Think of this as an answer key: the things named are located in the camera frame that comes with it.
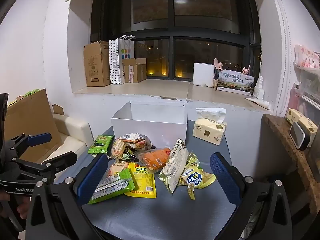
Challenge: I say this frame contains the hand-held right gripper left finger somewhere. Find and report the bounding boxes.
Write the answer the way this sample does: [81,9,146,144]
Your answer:
[25,152,109,240]

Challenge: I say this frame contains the small green snack packet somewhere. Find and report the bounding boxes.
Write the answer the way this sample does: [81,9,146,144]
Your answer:
[87,135,115,155]

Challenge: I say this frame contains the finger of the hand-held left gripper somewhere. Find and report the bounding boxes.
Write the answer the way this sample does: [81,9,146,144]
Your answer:
[5,133,52,155]
[12,151,78,180]

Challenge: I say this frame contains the person's left hand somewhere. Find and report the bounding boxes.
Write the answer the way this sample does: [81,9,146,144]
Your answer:
[15,197,30,220]

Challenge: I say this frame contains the yellow tissue pack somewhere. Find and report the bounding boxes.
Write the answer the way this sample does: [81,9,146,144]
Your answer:
[192,107,228,146]

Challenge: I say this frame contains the yellow snack packet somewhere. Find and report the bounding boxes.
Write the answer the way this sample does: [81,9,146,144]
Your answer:
[124,162,157,199]

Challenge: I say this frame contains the pink bottle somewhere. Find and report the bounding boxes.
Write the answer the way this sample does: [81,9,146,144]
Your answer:
[290,80,304,117]

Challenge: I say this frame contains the yellow-green foil packet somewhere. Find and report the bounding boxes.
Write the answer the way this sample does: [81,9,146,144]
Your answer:
[186,151,200,168]

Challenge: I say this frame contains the white cushion seat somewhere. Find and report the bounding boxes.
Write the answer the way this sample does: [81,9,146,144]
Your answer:
[37,114,93,165]

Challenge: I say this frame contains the white tube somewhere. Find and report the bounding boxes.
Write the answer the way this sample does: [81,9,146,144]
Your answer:
[244,97,272,110]

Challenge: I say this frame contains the floral pouch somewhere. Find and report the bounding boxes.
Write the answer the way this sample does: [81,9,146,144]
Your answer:
[294,44,320,69]

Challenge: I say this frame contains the yellow tissue box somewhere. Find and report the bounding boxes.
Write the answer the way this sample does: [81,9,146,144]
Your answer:
[285,108,318,140]

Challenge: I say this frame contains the large brown cardboard box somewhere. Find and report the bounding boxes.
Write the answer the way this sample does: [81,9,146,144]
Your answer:
[83,41,111,87]

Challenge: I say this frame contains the white paper towel roll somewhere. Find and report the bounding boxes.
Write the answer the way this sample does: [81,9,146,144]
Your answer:
[193,62,215,87]

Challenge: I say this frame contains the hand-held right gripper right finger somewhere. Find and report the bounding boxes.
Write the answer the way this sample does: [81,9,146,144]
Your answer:
[209,152,294,240]

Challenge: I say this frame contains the white plastic bottle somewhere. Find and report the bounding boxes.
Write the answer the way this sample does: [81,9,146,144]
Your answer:
[252,76,265,100]

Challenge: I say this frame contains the grey rounded device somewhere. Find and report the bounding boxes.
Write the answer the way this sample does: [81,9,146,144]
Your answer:
[289,121,312,152]

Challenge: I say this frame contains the polka dot paper bag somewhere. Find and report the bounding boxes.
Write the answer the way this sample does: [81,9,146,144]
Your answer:
[109,35,135,85]

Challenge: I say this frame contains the small open cardboard box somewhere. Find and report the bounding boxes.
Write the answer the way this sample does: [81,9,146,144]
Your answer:
[122,57,147,83]

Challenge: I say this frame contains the blue tablecloth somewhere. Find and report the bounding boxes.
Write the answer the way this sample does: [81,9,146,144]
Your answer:
[82,120,238,240]

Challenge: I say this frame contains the tall white snack packet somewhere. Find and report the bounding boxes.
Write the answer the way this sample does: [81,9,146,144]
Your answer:
[159,138,190,195]

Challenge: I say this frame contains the brown cardboard sheet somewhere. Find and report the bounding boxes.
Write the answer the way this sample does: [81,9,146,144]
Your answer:
[4,88,63,164]

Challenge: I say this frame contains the yellow-green packet with white circle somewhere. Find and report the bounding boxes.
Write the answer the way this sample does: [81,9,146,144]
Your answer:
[178,164,217,200]

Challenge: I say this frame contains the long printed box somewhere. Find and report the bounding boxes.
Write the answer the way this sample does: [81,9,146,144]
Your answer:
[216,69,255,96]

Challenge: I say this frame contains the cork top side table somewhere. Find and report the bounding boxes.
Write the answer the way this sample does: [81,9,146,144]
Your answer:
[261,114,320,215]

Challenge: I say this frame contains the green paper sheets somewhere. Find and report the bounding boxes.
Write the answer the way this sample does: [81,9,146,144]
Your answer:
[7,89,40,105]

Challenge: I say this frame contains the white cardboard box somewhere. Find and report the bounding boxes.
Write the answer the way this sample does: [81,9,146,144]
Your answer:
[111,101,188,153]

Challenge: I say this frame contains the orange snack packet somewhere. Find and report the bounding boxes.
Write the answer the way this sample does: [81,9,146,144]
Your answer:
[134,147,173,173]

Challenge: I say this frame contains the large green snack packet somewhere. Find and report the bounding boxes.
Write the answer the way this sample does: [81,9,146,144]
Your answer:
[88,160,135,205]

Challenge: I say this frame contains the dark window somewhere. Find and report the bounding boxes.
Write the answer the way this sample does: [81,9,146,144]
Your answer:
[90,0,262,80]

